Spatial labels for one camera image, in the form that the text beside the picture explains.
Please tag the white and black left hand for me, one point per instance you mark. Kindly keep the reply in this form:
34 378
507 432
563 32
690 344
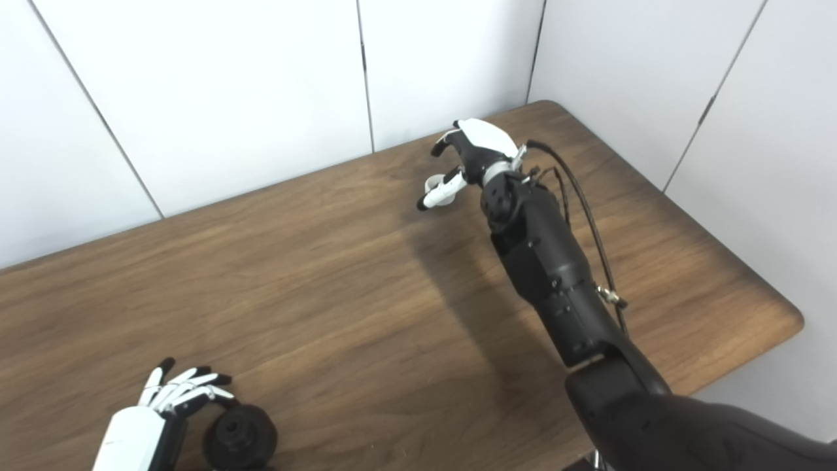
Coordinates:
131 438

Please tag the white and black right hand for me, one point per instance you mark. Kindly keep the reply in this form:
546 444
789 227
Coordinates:
484 140

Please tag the round black part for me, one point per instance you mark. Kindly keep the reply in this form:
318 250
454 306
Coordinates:
242 438

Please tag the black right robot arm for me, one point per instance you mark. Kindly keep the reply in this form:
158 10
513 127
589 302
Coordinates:
556 275

